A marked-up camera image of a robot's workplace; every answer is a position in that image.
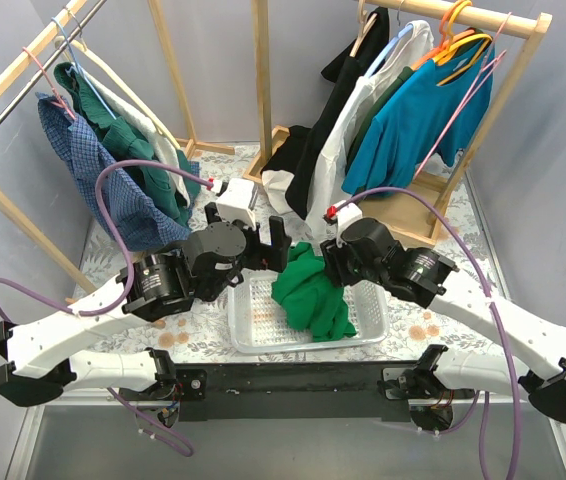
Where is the orange hanger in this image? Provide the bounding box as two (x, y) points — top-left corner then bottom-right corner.
(411, 0), (475, 71)

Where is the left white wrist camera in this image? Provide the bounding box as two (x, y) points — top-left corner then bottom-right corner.
(210, 178), (258, 230)

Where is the white t shirt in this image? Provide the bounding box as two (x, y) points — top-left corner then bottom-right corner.
(305, 20), (434, 241)

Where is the wooden hanger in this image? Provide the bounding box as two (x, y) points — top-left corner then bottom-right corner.
(349, 0), (377, 58)

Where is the black t shirt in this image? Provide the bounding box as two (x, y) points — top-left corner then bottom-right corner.
(272, 7), (390, 219)

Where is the teal blue t shirt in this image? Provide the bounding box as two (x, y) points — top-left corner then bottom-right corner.
(341, 49), (494, 195)

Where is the pink wire hanger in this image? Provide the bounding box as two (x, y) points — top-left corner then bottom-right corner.
(412, 10), (514, 177)

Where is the white textured garment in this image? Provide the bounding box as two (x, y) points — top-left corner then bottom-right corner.
(80, 69), (192, 207)

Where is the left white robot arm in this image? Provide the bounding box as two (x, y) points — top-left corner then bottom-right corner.
(0, 203), (291, 407)

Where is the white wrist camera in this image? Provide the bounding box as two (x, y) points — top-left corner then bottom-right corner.
(210, 178), (258, 230)
(324, 201), (363, 241)

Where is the bright green t shirt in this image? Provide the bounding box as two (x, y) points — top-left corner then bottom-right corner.
(271, 242), (357, 342)

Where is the blue checked shirt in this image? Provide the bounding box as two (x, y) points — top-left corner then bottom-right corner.
(37, 93), (190, 251)

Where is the white plastic basket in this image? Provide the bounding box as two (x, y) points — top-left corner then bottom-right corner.
(228, 272), (389, 355)

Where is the dark green t shirt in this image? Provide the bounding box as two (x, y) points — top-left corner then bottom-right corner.
(344, 64), (414, 171)

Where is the cream plastic hanger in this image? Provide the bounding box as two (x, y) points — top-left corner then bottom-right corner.
(53, 35), (182, 150)

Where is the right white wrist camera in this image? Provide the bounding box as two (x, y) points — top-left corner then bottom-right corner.
(324, 201), (363, 241)

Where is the dark green ruffled garment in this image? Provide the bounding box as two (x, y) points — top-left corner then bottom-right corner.
(52, 61), (203, 227)

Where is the yellow hanger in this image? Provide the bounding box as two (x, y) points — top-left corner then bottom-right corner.
(434, 31), (493, 86)

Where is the light blue hanger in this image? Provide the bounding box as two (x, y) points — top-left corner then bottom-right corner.
(363, 24), (413, 78)

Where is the pink hanger on left rack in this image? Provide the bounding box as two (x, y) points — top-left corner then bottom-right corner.
(22, 47), (76, 120)

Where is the blue wire hanger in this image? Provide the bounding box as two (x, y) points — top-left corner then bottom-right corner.
(50, 16), (117, 120)

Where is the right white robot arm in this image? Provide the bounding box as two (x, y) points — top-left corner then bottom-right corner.
(321, 213), (566, 424)

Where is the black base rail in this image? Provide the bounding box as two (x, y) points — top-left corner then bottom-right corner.
(120, 360), (449, 422)

